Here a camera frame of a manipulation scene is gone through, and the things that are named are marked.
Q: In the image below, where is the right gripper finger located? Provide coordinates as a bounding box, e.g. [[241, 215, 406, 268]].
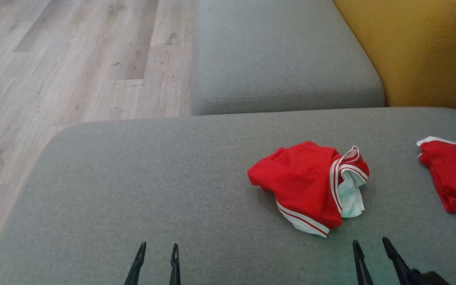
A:
[[352, 240, 374, 285], [382, 237, 412, 285]]

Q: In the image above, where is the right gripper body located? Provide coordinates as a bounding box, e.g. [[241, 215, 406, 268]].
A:
[[408, 270, 450, 285]]

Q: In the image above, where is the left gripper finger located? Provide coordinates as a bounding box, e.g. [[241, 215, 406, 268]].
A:
[[124, 242, 146, 285], [170, 243, 181, 285]]

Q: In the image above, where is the red jersey with number 23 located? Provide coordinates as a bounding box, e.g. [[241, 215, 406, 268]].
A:
[[247, 141, 370, 238]]

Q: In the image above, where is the large grey sofa seat cushion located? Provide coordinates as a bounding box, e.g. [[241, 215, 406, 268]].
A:
[[0, 107, 456, 285]]

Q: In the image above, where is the yellow upholstered furniture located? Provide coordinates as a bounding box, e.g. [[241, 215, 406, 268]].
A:
[[333, 0, 456, 117]]

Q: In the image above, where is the small grey sofa cushion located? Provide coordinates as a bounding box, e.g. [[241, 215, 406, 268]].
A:
[[190, 0, 386, 116]]

